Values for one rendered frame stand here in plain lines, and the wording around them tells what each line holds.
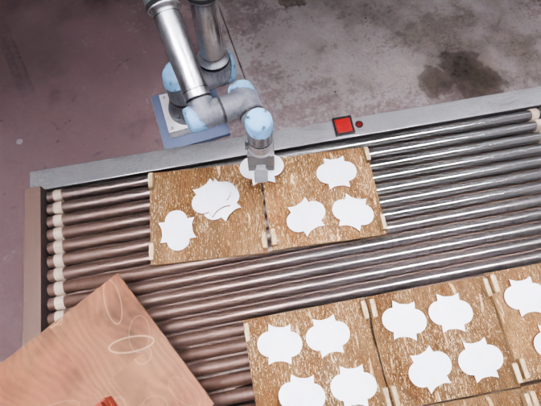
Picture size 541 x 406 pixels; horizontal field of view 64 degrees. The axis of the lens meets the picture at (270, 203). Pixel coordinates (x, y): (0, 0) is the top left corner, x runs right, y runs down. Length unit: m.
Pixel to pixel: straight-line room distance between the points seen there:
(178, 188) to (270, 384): 0.74
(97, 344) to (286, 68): 2.16
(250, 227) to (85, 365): 0.67
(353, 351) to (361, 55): 2.16
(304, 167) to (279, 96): 1.33
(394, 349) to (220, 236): 0.69
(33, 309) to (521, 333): 1.60
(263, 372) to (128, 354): 0.42
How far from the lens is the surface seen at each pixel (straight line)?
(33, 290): 1.68
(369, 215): 1.57
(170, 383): 1.40
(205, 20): 1.46
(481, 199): 1.76
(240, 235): 1.53
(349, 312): 1.50
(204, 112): 1.23
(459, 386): 1.58
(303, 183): 1.60
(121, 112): 3.00
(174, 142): 1.78
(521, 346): 1.67
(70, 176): 1.80
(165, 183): 1.64
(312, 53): 3.11
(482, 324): 1.63
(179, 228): 1.56
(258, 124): 1.18
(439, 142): 1.80
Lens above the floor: 2.40
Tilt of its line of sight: 70 degrees down
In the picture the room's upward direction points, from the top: 1 degrees counter-clockwise
